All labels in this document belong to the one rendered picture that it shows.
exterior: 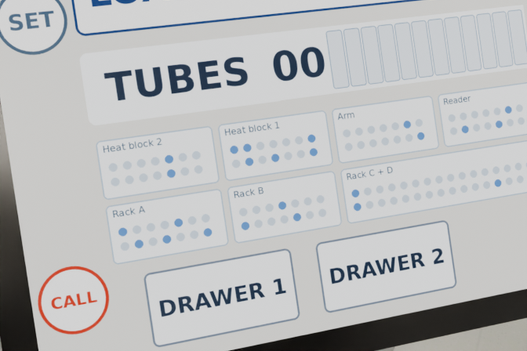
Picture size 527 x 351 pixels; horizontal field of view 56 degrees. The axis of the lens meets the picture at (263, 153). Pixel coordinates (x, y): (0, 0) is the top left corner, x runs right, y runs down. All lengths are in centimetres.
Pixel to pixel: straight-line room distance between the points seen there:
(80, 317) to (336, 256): 16
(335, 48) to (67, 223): 20
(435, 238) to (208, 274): 15
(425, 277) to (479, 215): 6
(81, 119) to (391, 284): 22
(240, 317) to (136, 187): 10
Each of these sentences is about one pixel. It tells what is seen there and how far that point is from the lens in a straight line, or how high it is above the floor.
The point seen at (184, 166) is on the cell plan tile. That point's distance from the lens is 31.
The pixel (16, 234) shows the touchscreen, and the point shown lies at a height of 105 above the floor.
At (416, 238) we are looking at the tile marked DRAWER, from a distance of 35.
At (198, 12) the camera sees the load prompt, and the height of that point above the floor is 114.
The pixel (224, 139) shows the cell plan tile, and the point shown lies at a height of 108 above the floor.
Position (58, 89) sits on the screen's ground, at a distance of 33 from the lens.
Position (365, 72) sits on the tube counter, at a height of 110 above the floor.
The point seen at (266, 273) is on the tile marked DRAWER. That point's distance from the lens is 32.
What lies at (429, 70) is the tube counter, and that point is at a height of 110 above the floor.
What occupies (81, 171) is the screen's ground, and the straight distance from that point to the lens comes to 32.
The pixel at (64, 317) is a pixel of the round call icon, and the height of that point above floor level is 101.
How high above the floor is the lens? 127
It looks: 40 degrees down
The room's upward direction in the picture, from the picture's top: 1 degrees counter-clockwise
